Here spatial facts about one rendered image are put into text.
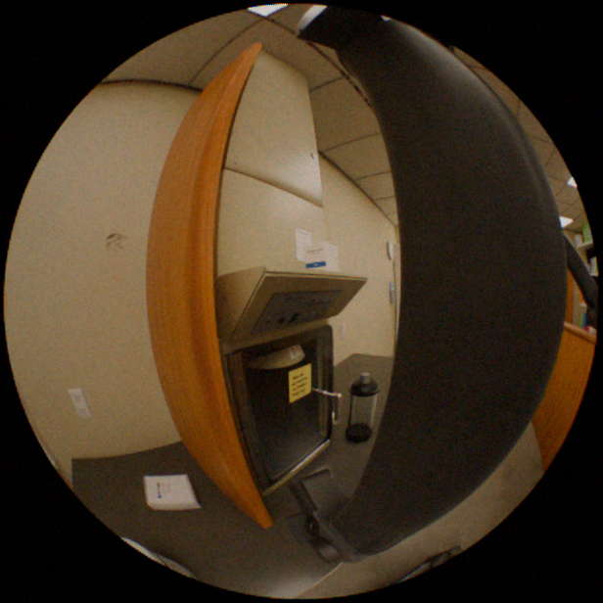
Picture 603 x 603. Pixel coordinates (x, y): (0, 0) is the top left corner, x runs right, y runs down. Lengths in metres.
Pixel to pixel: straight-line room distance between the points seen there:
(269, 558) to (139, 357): 0.70
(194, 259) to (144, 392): 0.63
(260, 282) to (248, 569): 0.60
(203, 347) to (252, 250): 0.21
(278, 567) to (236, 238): 0.69
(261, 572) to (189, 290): 0.57
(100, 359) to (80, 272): 0.28
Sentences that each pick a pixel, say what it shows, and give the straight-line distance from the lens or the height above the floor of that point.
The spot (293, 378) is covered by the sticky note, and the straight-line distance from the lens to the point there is 0.43.
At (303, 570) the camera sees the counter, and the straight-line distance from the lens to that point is 0.54.
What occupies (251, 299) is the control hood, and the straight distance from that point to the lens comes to 0.25.
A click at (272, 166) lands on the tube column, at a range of 0.48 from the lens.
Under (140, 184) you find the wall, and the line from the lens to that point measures 0.83.
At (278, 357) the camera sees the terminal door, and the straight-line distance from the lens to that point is 0.39.
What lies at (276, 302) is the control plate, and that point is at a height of 1.46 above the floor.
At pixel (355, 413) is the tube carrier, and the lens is 0.69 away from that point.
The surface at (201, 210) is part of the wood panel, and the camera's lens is 0.22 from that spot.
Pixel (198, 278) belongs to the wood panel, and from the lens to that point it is 0.21.
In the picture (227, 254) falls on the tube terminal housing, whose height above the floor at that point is 1.55.
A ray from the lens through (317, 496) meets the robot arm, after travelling 0.24.
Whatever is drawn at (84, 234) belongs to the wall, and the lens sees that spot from 0.78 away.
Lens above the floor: 1.48
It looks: 3 degrees down
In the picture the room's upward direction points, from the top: 3 degrees counter-clockwise
